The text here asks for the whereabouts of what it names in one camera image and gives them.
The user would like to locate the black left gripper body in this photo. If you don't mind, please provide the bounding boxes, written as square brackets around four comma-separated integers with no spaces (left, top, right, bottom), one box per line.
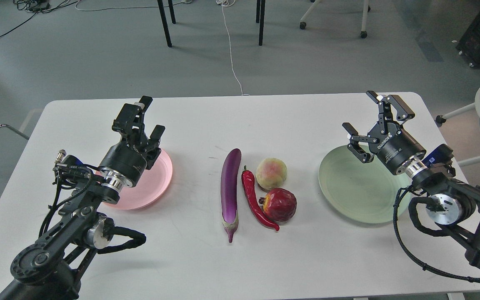
[99,136,161,188]

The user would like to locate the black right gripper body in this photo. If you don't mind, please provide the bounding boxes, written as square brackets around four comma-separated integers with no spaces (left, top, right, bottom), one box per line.
[367,123,426,175]

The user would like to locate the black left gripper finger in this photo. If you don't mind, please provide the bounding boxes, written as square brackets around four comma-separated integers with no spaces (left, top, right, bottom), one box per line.
[142,125,165,155]
[112,96,153,144]

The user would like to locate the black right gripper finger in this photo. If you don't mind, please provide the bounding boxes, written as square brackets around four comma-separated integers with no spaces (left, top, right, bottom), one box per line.
[366,90,415,134]
[342,122,375,163]

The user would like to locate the purple eggplant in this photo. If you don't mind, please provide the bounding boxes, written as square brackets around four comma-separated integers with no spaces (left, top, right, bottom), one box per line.
[220,148,241,243]

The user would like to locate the yellow pink peach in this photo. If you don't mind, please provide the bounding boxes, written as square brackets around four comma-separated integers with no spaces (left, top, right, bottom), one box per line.
[255,157,288,190]

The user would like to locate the dark red pomegranate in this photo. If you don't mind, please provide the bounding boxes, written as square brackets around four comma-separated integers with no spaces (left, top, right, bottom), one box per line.
[258,188,297,223]

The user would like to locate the red chili pepper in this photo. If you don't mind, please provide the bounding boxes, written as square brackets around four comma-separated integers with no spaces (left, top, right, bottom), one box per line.
[241,165,280,232]

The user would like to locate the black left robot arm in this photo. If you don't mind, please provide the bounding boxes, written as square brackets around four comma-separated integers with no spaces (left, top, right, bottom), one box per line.
[0,96,165,300]

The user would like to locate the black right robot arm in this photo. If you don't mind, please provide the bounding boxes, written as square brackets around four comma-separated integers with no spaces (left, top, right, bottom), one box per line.
[342,90,480,283]

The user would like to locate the pink plate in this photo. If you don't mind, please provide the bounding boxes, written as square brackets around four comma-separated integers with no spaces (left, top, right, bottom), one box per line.
[102,150,173,210]

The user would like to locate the light green plate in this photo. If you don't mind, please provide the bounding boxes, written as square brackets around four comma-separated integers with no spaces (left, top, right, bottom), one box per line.
[318,145,411,224]

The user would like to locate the black table legs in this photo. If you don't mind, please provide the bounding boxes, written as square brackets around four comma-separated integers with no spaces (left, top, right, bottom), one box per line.
[157,0,266,48]

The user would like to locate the white chair base with casters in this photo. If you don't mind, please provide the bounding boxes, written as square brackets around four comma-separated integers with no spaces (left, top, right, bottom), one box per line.
[299,0,371,39]

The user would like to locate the black floor cables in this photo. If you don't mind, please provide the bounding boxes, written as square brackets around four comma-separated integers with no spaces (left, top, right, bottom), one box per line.
[0,0,78,50]

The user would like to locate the white floor cable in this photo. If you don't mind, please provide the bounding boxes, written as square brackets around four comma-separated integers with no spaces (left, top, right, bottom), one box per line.
[216,0,250,97]

